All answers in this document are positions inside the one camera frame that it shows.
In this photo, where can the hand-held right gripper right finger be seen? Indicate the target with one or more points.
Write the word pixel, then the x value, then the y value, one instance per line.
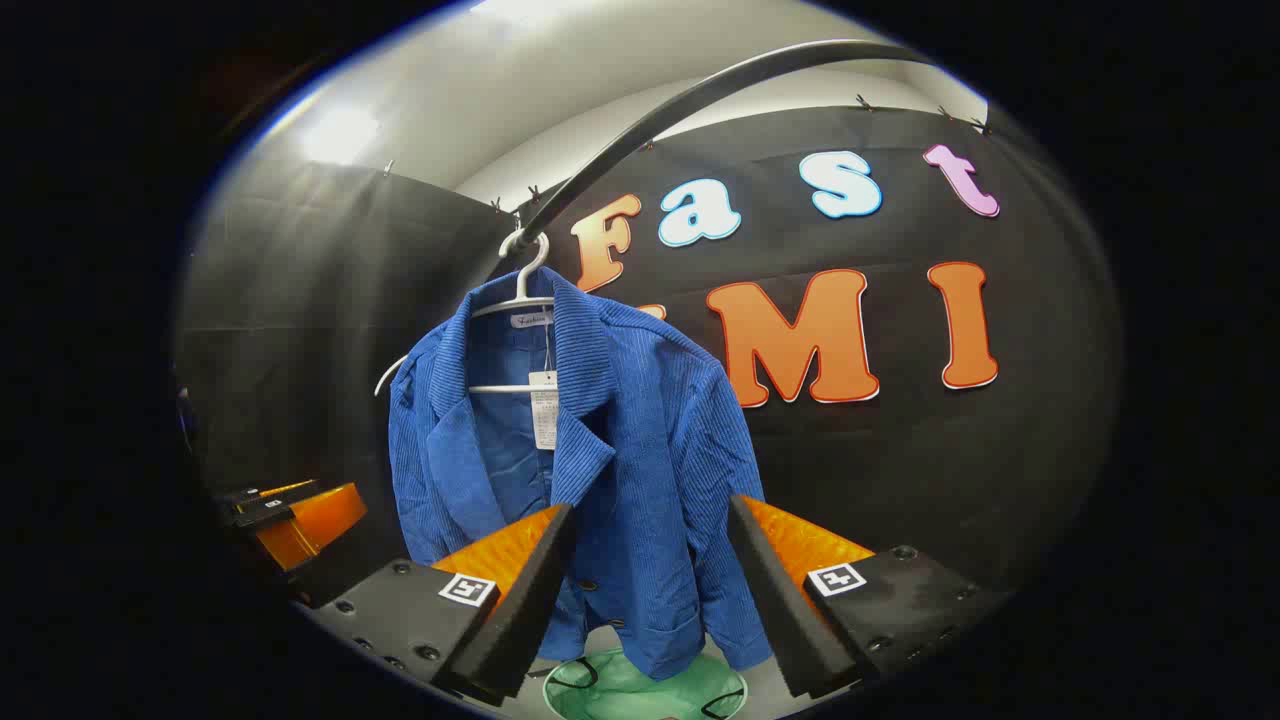
pixel 775 600

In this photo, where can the large white plastic hanger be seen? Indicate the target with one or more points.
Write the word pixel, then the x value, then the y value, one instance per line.
pixel 523 270

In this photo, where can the black backdrop cloth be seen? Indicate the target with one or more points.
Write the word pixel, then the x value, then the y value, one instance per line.
pixel 950 480

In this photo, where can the square ceiling light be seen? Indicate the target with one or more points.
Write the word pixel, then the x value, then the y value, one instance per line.
pixel 340 135

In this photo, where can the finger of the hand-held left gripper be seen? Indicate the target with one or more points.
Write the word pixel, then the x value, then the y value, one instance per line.
pixel 310 520

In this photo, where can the white paper hang tag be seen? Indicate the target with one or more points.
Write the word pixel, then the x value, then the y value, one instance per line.
pixel 544 415

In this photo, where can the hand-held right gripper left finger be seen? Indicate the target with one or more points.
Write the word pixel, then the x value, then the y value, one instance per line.
pixel 530 600

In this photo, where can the black clothes rail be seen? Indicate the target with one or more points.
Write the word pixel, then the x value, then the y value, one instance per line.
pixel 700 95

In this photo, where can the green laundry hamper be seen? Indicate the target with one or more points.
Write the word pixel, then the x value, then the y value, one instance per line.
pixel 630 695

